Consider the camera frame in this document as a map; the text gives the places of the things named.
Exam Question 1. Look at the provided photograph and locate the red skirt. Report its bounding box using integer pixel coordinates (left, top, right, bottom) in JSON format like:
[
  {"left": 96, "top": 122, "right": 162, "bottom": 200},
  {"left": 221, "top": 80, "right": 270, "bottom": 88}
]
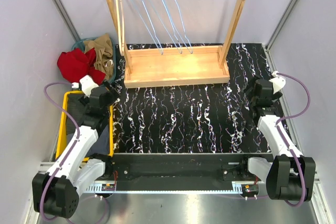
[{"left": 57, "top": 48, "right": 106, "bottom": 85}]

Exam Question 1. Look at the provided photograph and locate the blue wire hanger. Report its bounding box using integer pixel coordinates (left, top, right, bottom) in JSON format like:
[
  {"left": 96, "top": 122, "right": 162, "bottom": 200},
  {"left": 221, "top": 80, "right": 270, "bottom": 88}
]
[
  {"left": 167, "top": 0, "right": 193, "bottom": 54},
  {"left": 143, "top": 0, "right": 183, "bottom": 54},
  {"left": 130, "top": 0, "right": 163, "bottom": 55}
]

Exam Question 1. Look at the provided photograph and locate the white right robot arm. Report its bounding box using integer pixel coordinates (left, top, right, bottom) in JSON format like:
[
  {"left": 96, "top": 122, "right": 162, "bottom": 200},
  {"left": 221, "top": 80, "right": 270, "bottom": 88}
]
[{"left": 238, "top": 75, "right": 316, "bottom": 207}]

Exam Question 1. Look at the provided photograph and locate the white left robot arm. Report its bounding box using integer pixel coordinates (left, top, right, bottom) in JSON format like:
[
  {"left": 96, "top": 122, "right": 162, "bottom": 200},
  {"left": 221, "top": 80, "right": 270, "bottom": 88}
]
[{"left": 32, "top": 76, "right": 119, "bottom": 221}]

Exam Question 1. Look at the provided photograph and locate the beige wooden hanger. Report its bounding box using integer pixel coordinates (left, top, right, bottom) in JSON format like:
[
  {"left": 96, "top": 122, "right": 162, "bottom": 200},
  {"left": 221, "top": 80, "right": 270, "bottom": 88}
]
[{"left": 115, "top": 0, "right": 125, "bottom": 56}]

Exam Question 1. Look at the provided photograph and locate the tan garment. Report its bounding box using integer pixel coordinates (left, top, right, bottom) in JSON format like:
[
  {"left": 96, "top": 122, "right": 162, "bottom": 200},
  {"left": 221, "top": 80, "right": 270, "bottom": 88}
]
[{"left": 83, "top": 33, "right": 114, "bottom": 80}]

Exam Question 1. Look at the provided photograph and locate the yellow plastic bin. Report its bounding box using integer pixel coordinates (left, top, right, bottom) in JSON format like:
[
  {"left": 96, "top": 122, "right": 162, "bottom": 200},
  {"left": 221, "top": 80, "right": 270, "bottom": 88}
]
[{"left": 55, "top": 91, "right": 114, "bottom": 162}]

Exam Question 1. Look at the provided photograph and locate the black marble pattern mat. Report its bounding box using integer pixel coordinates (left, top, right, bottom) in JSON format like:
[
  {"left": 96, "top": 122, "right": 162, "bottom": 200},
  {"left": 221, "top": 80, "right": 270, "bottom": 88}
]
[{"left": 113, "top": 43, "right": 271, "bottom": 153}]

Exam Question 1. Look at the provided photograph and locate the teal plastic basket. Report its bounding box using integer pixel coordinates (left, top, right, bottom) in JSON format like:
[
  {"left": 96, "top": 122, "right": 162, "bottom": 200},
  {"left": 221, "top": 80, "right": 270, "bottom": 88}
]
[{"left": 71, "top": 34, "right": 116, "bottom": 83}]

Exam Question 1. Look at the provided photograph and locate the wooden clothes rack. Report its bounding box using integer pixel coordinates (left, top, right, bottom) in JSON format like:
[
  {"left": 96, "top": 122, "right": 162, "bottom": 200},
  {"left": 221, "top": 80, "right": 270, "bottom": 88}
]
[{"left": 106, "top": 0, "right": 245, "bottom": 88}]

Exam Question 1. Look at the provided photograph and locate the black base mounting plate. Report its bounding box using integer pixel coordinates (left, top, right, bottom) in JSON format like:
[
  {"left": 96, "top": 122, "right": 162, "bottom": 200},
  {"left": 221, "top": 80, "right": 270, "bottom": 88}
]
[{"left": 92, "top": 153, "right": 274, "bottom": 182}]

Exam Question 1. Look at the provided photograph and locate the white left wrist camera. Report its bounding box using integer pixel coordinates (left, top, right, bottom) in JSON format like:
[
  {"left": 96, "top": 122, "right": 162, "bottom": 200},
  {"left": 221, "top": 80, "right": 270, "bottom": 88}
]
[{"left": 71, "top": 75, "right": 99, "bottom": 97}]

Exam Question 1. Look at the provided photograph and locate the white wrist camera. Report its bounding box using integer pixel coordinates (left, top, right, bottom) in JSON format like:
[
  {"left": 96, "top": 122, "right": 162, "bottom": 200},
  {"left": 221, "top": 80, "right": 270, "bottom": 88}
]
[
  {"left": 71, "top": 75, "right": 99, "bottom": 97},
  {"left": 269, "top": 71, "right": 286, "bottom": 94}
]

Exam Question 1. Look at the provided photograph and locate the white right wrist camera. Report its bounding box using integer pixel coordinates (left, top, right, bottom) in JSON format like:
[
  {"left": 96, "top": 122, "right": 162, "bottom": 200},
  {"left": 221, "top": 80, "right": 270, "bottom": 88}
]
[{"left": 269, "top": 71, "right": 286, "bottom": 94}]

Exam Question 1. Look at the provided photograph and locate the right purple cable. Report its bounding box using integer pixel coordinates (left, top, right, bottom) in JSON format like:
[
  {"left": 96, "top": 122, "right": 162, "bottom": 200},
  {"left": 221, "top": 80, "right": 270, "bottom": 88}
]
[{"left": 245, "top": 73, "right": 312, "bottom": 208}]

